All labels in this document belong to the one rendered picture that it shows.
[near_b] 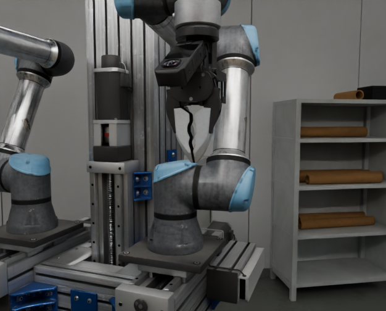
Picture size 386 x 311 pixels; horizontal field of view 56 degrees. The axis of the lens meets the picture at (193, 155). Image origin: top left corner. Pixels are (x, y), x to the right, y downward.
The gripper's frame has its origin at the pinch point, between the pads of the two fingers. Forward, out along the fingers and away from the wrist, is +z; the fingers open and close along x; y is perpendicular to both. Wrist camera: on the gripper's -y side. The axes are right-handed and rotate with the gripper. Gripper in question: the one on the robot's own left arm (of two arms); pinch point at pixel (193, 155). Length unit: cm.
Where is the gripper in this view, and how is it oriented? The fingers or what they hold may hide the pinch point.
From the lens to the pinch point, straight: 58.3
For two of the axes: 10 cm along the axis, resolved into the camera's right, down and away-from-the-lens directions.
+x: -9.4, -0.3, 3.5
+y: 3.5, -0.8, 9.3
